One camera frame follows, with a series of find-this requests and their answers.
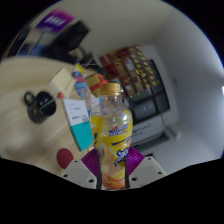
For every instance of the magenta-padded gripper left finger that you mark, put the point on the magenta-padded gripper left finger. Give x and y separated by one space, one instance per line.
78 173

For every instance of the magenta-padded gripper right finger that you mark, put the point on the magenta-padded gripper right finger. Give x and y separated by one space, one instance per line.
145 170

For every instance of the yellow-labelled orange drink bottle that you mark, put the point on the yellow-labelled orange drink bottle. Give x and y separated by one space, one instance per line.
111 133

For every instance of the flat round red coaster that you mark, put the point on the flat round red coaster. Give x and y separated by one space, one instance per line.
64 158

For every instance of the white and teal booklet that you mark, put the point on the white and teal booklet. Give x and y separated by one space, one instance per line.
80 123

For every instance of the black mug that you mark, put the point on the black mug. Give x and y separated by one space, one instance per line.
40 108

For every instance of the red-ball stirrer stick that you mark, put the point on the red-ball stirrer stick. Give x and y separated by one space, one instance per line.
53 100

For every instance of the yellow gift box red ribbon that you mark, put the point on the yellow gift box red ribbon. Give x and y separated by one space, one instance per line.
94 85

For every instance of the small manila envelope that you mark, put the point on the small manila envelope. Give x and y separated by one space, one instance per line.
62 81

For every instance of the blue colourful packet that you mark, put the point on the blue colourful packet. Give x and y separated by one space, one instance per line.
79 78

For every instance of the shelf unit with gold trophies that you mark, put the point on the shelf unit with gold trophies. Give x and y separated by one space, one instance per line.
128 68

